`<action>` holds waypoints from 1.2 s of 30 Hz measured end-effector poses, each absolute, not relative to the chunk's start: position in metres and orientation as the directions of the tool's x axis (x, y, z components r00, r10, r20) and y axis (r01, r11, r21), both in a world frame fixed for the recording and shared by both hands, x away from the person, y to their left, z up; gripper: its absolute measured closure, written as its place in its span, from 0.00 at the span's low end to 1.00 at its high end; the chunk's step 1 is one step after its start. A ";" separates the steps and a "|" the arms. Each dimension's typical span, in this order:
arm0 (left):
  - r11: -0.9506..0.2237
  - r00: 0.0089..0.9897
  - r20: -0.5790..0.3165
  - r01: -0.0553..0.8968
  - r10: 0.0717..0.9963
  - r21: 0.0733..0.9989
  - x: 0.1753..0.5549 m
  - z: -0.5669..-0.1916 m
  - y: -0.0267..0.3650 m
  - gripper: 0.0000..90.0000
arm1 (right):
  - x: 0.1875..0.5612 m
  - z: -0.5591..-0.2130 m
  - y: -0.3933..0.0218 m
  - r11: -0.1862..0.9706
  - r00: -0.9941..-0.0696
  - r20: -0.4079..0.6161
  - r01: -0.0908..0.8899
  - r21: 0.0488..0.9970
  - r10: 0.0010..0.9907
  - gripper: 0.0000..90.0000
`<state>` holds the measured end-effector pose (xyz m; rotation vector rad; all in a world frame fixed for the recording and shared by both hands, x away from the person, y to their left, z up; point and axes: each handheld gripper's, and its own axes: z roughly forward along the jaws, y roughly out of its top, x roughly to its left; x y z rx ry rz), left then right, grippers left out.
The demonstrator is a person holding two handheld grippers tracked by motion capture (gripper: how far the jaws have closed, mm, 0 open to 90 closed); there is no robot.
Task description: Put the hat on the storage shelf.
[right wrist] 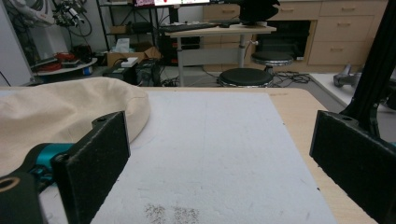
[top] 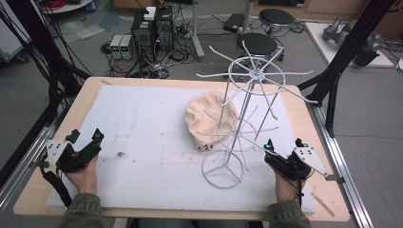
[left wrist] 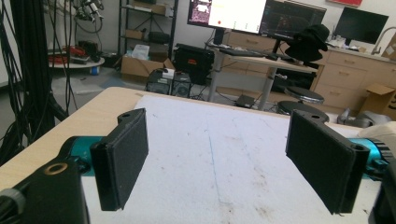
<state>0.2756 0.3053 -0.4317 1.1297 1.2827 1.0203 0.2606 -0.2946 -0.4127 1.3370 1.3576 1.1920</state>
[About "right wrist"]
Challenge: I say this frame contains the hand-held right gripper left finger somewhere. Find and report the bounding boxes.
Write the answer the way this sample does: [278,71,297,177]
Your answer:
[50,110,132,224]

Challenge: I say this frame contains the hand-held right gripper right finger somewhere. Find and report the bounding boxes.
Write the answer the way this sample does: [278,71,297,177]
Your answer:
[309,109,396,224]

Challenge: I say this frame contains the beige cloth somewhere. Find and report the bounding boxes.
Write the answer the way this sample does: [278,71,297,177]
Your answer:
[0,77,151,177]

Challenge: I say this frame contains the grey hand tool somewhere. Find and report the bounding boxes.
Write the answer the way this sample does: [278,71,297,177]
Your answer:
[332,63,364,89]

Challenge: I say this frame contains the white low platform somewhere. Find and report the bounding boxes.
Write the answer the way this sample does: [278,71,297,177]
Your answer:
[309,72,396,108]

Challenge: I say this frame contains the black metal stand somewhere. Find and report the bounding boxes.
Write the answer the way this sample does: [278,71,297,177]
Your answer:
[340,0,396,138]

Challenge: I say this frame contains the white round table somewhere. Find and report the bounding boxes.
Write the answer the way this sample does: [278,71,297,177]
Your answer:
[32,57,99,77]

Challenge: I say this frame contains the black equipment case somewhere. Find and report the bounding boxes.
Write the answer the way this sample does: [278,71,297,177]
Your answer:
[102,59,162,88]

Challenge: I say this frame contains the white power adapter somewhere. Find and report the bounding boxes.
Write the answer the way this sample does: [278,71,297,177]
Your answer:
[120,56,140,69]

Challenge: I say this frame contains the open cardboard box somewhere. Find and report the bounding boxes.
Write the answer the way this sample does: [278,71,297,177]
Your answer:
[106,46,163,68]

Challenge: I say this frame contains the white foam mat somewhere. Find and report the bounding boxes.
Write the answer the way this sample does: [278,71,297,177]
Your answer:
[39,91,339,224]

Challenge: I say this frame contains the white tissue pack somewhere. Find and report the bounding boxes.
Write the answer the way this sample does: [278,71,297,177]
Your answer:
[114,37,132,53]

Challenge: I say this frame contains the wooden drawer cabinet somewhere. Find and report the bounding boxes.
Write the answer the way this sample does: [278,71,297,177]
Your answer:
[202,0,389,74]

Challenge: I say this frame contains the small black round stool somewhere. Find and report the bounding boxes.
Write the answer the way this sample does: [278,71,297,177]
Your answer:
[250,50,294,75]

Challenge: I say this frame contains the white panel board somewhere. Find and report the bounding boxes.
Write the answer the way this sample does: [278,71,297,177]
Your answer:
[0,0,35,88]

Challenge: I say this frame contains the black metal shelf rack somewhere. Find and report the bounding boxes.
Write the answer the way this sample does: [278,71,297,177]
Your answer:
[95,0,176,52]

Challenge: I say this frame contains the large black round stool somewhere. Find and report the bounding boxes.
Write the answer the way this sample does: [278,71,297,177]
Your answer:
[217,67,275,89]

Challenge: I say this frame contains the black keyboard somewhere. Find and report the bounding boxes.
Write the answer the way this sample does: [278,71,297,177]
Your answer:
[159,22,219,34]

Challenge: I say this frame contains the light wooden desk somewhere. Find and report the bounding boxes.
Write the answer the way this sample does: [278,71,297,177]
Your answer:
[164,23,277,88]

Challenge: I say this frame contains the black floor cables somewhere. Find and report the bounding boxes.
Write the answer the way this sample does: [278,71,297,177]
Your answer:
[273,70,313,89]

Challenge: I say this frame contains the red cable coil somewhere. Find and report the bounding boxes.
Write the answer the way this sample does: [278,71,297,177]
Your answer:
[53,51,78,63]

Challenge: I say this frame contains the black device with cables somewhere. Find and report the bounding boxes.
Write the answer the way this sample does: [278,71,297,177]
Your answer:
[51,0,93,39]

